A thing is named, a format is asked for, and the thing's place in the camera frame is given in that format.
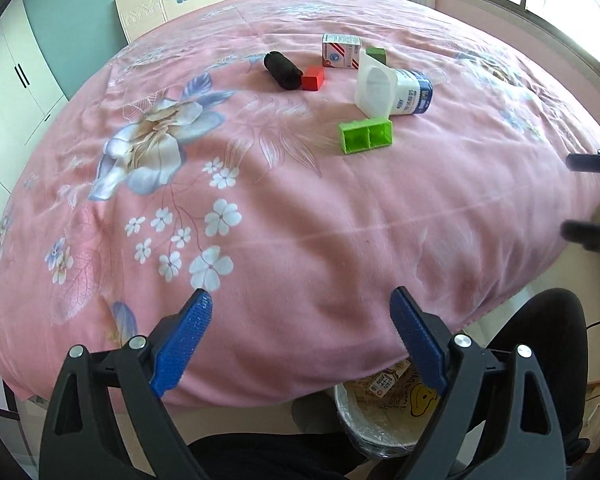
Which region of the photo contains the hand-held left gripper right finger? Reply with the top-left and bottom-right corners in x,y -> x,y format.
389,286 -> 563,480

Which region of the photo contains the trash bin with liner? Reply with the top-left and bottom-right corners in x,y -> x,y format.
334,362 -> 444,462

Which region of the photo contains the red toy block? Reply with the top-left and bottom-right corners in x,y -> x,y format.
301,66 -> 327,93

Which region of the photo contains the small white red carton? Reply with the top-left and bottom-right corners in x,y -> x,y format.
321,33 -> 363,70

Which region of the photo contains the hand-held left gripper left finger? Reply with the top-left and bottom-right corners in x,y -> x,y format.
39,287 -> 214,480

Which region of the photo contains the white wardrobe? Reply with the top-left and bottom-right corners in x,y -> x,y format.
0,0 -> 71,194

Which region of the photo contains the black bag roll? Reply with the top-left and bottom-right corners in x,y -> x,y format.
263,51 -> 302,92

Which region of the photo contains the light green toy brick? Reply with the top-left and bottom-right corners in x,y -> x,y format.
338,117 -> 394,155

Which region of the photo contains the white blue yogurt cup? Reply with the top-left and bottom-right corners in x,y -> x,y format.
356,49 -> 435,118

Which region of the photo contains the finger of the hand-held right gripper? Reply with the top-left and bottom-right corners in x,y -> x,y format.
566,142 -> 600,174
561,219 -> 600,252

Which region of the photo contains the pink floral blanket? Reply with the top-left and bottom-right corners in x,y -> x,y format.
0,0 -> 600,407

